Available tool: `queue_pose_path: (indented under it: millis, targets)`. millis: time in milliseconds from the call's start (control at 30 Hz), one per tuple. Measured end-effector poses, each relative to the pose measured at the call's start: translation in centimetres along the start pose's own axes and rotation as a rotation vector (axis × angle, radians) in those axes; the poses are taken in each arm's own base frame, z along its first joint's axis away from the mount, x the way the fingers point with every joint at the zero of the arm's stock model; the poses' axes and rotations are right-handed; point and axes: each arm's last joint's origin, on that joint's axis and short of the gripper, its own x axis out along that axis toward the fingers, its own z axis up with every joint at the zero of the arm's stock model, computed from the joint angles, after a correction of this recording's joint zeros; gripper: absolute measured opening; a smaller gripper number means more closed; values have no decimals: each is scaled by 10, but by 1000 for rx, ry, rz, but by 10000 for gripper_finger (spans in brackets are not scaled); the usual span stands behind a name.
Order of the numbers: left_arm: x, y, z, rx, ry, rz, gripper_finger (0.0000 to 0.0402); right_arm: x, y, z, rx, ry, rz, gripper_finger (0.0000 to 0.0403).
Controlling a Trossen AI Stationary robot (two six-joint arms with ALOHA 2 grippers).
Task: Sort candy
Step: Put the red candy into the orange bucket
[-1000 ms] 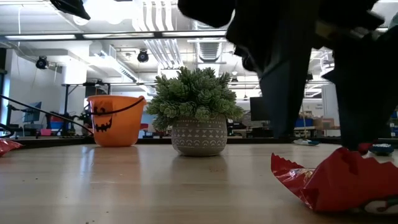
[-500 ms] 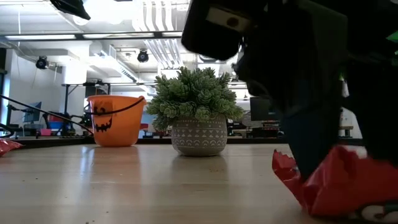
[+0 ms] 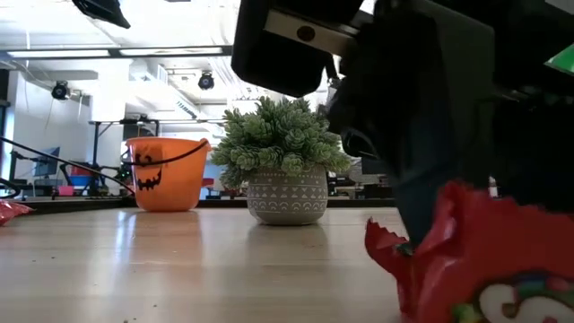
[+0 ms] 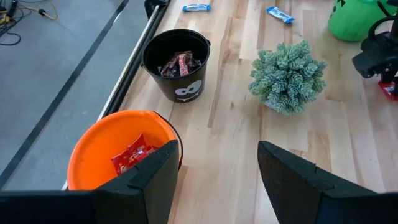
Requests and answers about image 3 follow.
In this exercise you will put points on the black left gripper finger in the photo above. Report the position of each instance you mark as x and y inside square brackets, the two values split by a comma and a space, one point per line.
[103, 9]

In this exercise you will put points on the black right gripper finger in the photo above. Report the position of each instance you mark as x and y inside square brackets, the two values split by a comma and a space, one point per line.
[403, 134]
[538, 157]

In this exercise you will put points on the red Skittles packet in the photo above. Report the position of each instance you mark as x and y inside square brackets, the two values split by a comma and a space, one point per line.
[471, 251]

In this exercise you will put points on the red candy packet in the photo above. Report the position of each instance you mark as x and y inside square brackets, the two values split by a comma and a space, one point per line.
[11, 210]

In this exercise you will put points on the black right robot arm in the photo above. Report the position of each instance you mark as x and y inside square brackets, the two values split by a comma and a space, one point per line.
[529, 27]

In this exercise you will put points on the white LED light strip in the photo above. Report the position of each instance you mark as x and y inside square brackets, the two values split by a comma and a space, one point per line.
[170, 50]
[58, 53]

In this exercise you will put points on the black ceiling spotlight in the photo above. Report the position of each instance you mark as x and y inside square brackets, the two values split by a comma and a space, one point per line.
[206, 82]
[60, 89]

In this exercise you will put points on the green plastic object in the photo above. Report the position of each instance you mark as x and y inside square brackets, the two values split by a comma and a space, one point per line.
[562, 60]

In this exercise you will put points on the potted artificial succulent plant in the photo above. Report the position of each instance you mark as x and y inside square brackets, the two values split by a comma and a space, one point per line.
[287, 197]

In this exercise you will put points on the orange pumpkin face bucket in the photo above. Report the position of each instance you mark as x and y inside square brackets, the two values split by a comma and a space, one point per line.
[175, 184]

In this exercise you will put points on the red storage bin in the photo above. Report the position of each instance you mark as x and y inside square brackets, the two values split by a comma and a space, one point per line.
[80, 170]

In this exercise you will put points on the monitor with blue screen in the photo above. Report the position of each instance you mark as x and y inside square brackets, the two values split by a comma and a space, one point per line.
[48, 163]

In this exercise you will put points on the black metal stand frame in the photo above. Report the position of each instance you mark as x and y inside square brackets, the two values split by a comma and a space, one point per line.
[95, 157]

